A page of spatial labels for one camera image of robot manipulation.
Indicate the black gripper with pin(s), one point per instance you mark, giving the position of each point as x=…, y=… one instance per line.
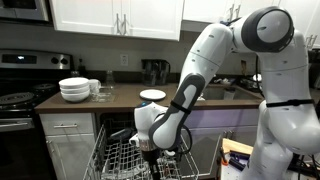
x=150, y=160

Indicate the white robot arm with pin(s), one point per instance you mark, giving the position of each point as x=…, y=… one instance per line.
x=286, y=116

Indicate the white two-door upper cabinet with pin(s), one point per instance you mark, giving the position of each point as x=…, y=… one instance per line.
x=83, y=16

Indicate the white oval lid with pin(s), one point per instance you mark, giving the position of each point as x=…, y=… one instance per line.
x=170, y=153

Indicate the robot mounting table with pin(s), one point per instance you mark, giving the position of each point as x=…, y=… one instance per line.
x=230, y=173

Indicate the white sink base cabinet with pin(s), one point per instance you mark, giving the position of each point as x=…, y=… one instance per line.
x=213, y=123

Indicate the black tool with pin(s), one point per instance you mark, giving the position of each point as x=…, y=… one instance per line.
x=240, y=155
x=236, y=164

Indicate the white lower cabinet door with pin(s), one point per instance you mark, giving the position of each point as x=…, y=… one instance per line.
x=73, y=160

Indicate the wooden board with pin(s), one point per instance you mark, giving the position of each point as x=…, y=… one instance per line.
x=236, y=146

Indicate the white dish in sink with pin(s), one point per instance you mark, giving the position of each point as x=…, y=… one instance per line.
x=201, y=98

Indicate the white drawer front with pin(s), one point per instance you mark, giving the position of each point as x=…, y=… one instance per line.
x=80, y=120

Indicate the clear glass container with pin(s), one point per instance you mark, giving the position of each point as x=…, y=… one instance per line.
x=103, y=96

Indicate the black coffee maker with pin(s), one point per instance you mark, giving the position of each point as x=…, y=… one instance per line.
x=155, y=73

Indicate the tall glass jar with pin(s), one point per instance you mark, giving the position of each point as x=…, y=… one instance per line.
x=110, y=80

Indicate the white mug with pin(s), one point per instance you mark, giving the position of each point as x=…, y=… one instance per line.
x=94, y=86

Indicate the grey cup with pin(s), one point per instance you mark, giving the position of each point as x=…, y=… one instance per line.
x=228, y=95

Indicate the white ceramic bowl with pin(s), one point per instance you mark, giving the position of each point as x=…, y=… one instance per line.
x=75, y=97
x=74, y=82
x=75, y=91

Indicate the steel kitchen sink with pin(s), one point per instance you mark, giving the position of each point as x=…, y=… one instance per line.
x=240, y=94

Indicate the small glass jar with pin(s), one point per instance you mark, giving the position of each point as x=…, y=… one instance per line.
x=75, y=74

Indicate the dark bottle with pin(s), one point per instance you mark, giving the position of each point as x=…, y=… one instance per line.
x=82, y=68

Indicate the black dish rack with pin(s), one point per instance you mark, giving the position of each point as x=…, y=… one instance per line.
x=248, y=85

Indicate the black stainless stove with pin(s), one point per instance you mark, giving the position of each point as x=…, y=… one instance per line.
x=20, y=140

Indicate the small white round object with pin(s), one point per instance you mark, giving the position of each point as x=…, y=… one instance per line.
x=256, y=77

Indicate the white upper cabinet over sink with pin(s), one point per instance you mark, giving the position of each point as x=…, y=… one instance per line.
x=200, y=10

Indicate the stainless steel microwave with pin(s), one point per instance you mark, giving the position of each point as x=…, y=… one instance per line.
x=23, y=11

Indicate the white wall outlet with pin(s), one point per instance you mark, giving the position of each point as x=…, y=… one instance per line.
x=124, y=60

